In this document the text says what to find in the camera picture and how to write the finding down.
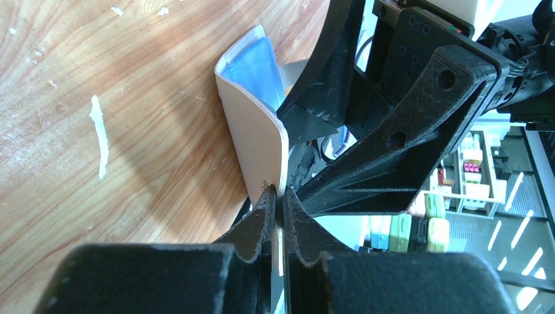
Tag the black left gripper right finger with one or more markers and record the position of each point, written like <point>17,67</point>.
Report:
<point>323,275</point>

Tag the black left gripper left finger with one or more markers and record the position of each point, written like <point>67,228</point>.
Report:
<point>230,275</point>

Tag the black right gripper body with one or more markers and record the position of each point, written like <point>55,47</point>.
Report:
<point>426,82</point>

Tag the white card holder wallet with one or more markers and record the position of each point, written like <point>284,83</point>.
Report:
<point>251,90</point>

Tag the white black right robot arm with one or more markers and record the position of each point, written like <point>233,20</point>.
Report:
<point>525,41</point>

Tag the white storage shelf background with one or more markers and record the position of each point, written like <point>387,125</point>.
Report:
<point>473,179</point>

